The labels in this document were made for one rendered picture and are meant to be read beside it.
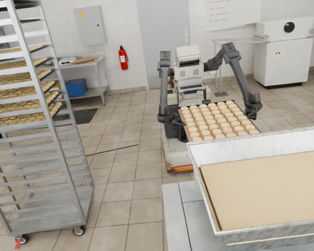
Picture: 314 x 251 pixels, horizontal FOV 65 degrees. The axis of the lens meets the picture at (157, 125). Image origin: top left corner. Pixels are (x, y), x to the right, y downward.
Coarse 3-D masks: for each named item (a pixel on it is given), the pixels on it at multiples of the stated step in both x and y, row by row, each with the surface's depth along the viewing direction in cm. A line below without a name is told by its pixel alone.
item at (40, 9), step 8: (40, 0) 174; (40, 8) 173; (48, 40) 183; (56, 56) 190; (56, 64) 190; (56, 72) 193; (64, 88) 198; (64, 96) 201; (72, 112) 209; (80, 144) 221; (88, 168) 232; (88, 176) 236
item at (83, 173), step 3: (81, 171) 233; (84, 171) 233; (87, 171) 233; (60, 174) 232; (72, 174) 233; (75, 174) 234; (78, 174) 233; (81, 174) 233; (84, 174) 232; (87, 174) 232; (39, 177) 232; (45, 180) 231
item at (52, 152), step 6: (48, 150) 221; (54, 150) 221; (66, 150) 222; (72, 150) 221; (78, 150) 220; (12, 156) 220; (18, 156) 221; (24, 156) 221; (30, 156) 220; (36, 156) 219
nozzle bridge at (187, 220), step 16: (176, 192) 68; (192, 192) 67; (176, 208) 62; (192, 208) 62; (176, 224) 58; (192, 224) 57; (208, 224) 57; (176, 240) 54; (192, 240) 53; (208, 240) 53
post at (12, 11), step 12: (12, 12) 134; (24, 36) 142; (24, 48) 142; (36, 72) 151; (36, 84) 151; (48, 108) 161; (48, 120) 161; (60, 144) 172; (60, 156) 173; (72, 180) 185; (72, 192) 187; (84, 216) 201
